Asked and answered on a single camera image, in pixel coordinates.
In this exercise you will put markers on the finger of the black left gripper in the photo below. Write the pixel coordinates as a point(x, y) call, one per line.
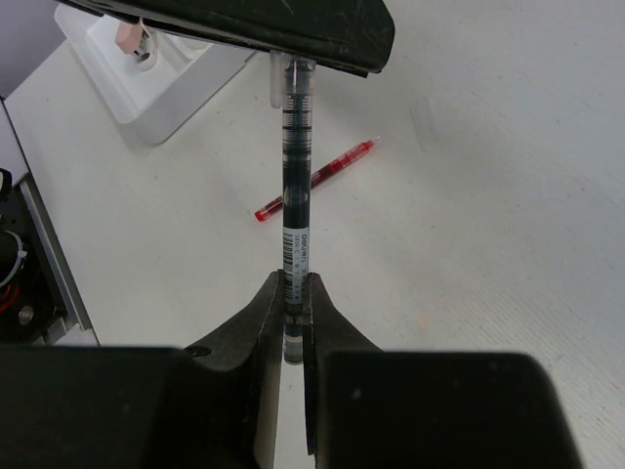
point(355, 37)

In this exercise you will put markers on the white compartment tray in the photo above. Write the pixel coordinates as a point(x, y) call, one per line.
point(151, 98)

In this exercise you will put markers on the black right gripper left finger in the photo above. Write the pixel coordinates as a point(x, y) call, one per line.
point(212, 404)

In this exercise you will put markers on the red gel pen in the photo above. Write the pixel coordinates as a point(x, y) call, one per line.
point(323, 174)

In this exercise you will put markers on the pink mini stapler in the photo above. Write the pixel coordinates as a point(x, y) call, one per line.
point(134, 40)

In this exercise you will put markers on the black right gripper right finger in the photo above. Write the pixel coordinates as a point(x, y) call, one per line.
point(371, 408)

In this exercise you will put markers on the clear pen cap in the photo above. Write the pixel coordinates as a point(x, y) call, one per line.
point(424, 122)

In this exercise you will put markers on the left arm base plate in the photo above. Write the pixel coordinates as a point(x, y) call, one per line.
point(30, 300)

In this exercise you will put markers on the black gel pen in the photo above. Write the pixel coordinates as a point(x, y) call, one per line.
point(292, 93)

